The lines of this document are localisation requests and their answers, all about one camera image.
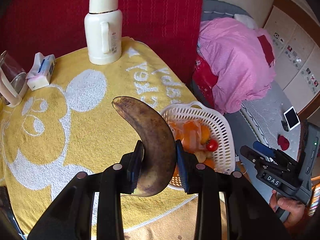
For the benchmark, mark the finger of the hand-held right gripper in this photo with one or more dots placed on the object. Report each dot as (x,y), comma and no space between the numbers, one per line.
(263,150)
(248,155)

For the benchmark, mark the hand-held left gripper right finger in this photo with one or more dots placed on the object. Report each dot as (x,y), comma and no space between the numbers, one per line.
(181,165)

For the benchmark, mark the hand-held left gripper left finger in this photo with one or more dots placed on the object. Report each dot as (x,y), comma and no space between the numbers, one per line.
(138,160)

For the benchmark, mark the brown round fruit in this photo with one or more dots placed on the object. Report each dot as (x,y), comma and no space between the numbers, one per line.
(200,155)

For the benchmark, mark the brown ripe banana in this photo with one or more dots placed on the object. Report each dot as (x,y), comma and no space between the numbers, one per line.
(150,130)

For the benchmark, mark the orange plastic-wrapped packet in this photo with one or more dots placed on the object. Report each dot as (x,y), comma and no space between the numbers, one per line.
(190,132)

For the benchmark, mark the red cherry tomato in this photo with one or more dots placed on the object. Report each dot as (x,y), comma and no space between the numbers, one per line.
(212,145)

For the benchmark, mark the white plastic basket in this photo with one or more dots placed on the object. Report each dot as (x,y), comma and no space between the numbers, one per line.
(220,120)

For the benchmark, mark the person's right hand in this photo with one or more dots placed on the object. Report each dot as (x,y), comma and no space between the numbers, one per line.
(292,210)

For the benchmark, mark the small red cloth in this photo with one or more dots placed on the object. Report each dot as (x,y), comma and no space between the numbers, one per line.
(283,142)

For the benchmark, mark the grey bed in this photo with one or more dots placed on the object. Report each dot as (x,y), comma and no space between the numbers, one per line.
(265,120)

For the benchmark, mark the white tablet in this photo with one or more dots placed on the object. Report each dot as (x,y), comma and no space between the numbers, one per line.
(292,118)

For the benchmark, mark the yellow printed towel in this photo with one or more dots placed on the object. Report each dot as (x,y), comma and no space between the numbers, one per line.
(82,135)

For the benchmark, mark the red floral quilt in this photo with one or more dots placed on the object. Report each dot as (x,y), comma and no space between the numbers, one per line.
(206,80)

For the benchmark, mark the pink blanket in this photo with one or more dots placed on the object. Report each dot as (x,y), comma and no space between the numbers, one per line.
(235,60)

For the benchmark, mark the red cloth patch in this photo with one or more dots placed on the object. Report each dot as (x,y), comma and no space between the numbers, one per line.
(267,48)

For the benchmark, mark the wooden wardrobe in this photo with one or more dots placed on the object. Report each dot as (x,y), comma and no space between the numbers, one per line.
(295,42)

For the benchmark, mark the tissue pack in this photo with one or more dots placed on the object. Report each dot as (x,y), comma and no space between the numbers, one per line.
(41,72)

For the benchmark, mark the white pillow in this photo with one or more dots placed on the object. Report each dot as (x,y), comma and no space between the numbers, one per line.
(246,20)

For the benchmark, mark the cream thermos jug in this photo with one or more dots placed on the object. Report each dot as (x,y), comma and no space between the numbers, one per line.
(97,30)

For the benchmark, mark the red cloth backdrop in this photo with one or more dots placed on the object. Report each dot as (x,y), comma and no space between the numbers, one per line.
(150,17)

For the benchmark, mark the glass kettle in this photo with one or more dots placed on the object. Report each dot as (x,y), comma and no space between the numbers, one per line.
(12,80)

